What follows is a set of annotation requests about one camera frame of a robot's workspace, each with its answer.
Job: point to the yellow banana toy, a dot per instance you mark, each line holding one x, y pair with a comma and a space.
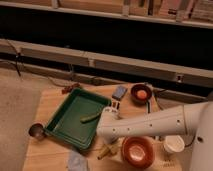
107, 149

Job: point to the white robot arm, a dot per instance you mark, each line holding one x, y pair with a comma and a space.
191, 119

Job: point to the white paper cup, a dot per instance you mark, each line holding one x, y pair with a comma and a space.
173, 144

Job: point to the blue sponge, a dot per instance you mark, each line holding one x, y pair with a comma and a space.
119, 93

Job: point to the striped brown block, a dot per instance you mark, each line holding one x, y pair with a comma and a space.
115, 104

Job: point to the red brown toy object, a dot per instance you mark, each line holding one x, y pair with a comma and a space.
68, 89

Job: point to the orange fruit toy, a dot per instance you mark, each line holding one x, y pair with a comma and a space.
141, 94

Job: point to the green cucumber toy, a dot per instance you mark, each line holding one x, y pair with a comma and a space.
89, 117

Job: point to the large orange bowl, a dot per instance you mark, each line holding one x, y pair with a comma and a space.
138, 152

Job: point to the grey blue cloth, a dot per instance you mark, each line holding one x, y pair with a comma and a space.
77, 162

